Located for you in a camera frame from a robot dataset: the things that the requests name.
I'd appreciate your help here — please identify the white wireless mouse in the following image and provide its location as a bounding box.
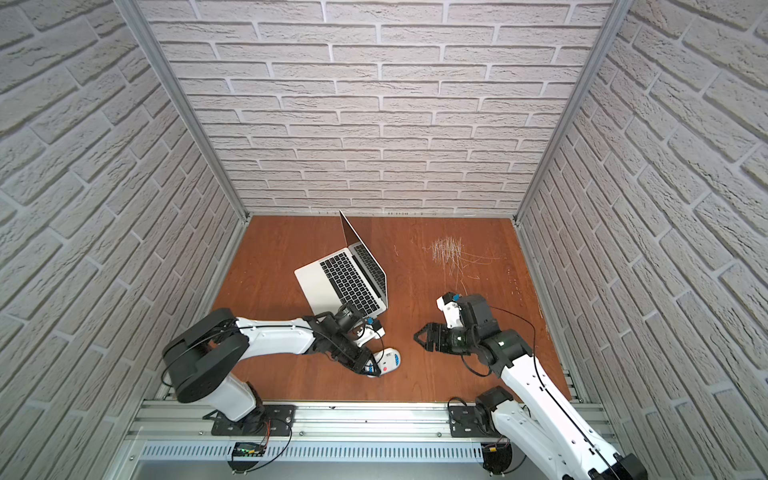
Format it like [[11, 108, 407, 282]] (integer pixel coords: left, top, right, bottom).
[[373, 347, 401, 377]]

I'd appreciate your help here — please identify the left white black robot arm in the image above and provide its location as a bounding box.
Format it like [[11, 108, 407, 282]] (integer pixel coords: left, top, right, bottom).
[[161, 305, 401, 425]]

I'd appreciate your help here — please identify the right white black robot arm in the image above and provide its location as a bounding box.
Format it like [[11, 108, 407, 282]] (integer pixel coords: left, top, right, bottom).
[[414, 292, 648, 479]]

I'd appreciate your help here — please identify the silver open laptop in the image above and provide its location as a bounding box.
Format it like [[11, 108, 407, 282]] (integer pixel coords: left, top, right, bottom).
[[294, 211, 389, 319]]

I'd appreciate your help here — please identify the right black controller board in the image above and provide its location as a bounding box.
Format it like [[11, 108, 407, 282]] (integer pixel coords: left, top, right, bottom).
[[481, 442, 514, 475]]

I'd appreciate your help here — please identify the left green controller board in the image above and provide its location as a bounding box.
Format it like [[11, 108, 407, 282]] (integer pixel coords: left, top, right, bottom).
[[231, 442, 267, 460]]

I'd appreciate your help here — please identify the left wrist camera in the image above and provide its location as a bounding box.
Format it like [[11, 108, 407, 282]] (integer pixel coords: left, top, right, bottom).
[[351, 322, 385, 347]]

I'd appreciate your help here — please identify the aluminium front rail frame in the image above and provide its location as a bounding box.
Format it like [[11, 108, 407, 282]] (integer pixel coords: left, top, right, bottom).
[[101, 398, 637, 480]]

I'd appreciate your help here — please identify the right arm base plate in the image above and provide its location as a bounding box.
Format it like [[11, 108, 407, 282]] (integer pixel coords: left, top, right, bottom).
[[447, 404, 498, 438]]

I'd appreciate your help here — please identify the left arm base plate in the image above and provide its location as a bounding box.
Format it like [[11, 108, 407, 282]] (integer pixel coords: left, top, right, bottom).
[[202, 404, 296, 437]]

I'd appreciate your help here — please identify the right aluminium corner post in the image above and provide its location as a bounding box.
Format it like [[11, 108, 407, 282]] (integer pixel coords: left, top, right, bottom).
[[514, 0, 633, 227]]

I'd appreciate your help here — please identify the aluminium corner post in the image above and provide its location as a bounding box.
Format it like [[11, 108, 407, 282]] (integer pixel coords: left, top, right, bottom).
[[115, 0, 249, 224], [514, 0, 633, 227]]

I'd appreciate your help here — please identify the left aluminium corner post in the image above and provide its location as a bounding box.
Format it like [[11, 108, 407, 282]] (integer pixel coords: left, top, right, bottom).
[[115, 0, 249, 224]]

